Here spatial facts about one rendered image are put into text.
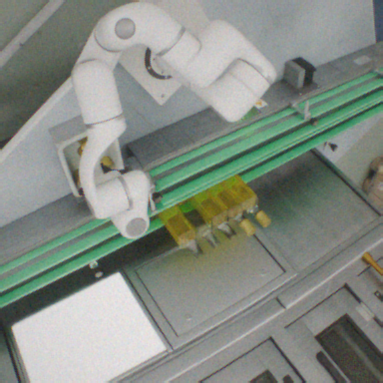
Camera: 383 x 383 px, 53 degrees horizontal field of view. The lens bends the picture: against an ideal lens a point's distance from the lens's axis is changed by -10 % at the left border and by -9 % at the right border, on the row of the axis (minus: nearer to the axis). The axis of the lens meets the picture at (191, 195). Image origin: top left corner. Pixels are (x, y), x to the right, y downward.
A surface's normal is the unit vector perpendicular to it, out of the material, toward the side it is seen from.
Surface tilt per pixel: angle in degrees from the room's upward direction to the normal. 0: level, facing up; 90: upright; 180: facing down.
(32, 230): 90
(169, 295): 90
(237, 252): 90
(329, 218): 90
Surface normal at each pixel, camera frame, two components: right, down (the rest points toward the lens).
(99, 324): -0.04, -0.63
